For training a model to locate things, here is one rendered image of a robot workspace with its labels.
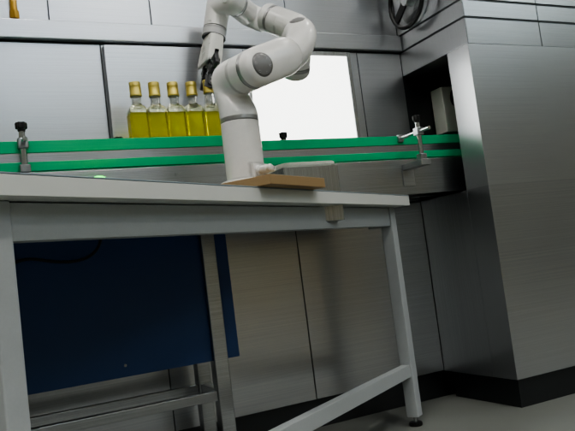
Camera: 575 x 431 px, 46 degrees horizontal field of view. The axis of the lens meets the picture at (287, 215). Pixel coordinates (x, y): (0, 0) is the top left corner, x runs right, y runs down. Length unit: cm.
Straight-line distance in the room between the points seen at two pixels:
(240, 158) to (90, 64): 78
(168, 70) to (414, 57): 95
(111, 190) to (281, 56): 66
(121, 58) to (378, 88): 98
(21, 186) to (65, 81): 118
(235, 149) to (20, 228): 68
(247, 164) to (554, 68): 144
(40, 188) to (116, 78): 118
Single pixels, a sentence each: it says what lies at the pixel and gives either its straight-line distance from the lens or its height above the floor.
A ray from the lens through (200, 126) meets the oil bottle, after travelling 209.
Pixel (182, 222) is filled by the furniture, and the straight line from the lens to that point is 137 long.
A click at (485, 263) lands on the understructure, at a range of 242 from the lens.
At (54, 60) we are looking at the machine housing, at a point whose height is 128.
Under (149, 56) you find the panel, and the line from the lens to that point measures 228.
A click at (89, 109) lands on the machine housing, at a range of 221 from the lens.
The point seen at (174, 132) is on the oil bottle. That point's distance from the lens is 207.
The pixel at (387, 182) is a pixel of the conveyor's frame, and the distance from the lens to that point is 233.
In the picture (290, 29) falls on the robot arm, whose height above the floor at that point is 119.
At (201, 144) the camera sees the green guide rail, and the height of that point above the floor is 94.
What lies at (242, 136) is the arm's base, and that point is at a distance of 164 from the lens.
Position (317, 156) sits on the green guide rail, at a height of 90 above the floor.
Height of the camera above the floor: 57
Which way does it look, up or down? 4 degrees up
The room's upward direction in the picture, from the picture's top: 7 degrees counter-clockwise
